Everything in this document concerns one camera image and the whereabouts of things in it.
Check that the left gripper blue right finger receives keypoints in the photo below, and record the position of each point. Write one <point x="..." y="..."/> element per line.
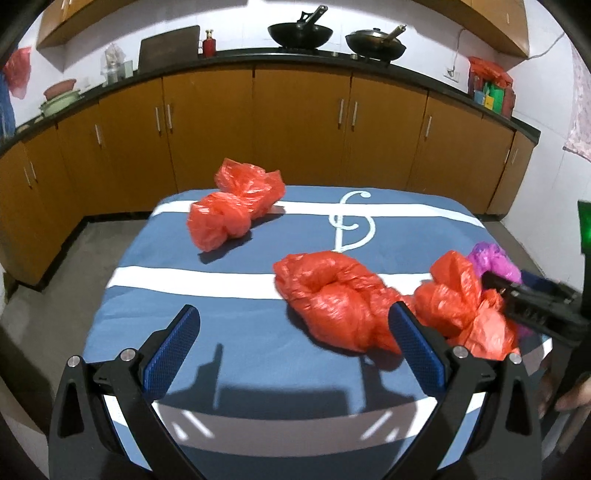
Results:
<point x="422" y="347"/>

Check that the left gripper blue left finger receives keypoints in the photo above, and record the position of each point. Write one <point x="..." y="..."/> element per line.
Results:
<point x="164" y="351"/>

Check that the magenta plastic bag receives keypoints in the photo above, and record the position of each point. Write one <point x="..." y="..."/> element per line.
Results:
<point x="487" y="256"/>

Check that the person hand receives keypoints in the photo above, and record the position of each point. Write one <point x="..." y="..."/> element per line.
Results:
<point x="577" y="399"/>

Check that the small red plastic bag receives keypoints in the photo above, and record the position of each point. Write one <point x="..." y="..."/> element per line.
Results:
<point x="457" y="306"/>

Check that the blue white striped tablecloth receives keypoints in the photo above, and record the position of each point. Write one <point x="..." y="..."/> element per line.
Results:
<point x="295" y="373"/>

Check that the pink floral curtain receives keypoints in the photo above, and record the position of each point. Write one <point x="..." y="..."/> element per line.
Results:
<point x="578" y="139"/>

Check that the knotted red plastic bag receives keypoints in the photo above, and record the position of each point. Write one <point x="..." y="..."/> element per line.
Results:
<point x="245" y="192"/>

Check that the wooden lower cabinets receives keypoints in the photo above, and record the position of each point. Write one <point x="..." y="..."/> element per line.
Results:
<point x="121" y="151"/>

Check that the red bag box stack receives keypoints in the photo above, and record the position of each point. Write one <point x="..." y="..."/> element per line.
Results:
<point x="490" y="86"/>

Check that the stacked bowls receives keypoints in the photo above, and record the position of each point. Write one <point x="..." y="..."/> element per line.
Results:
<point x="59" y="96"/>

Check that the right upper cabinet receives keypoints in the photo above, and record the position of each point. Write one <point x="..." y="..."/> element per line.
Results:
<point x="502" y="24"/>

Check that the jar in plastic bag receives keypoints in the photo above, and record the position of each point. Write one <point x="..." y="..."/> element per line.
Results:
<point x="115" y="66"/>

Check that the dark cutting board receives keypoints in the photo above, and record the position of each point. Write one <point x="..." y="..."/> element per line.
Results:
<point x="167" y="49"/>

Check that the black wok with lid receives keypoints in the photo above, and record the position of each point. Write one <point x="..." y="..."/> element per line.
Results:
<point x="378" y="44"/>

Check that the red bottle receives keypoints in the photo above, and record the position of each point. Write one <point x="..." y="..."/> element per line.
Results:
<point x="208" y="45"/>

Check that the hanging red bag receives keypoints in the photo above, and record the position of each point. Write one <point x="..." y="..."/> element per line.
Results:
<point x="17" y="71"/>

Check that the black wok left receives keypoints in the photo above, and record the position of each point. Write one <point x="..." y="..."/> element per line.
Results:
<point x="305" y="34"/>

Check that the wooden upper cabinet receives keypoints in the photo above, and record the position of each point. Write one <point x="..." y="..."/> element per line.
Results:
<point x="64" y="19"/>

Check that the wall power socket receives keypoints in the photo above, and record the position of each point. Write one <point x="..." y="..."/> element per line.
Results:
<point x="453" y="74"/>

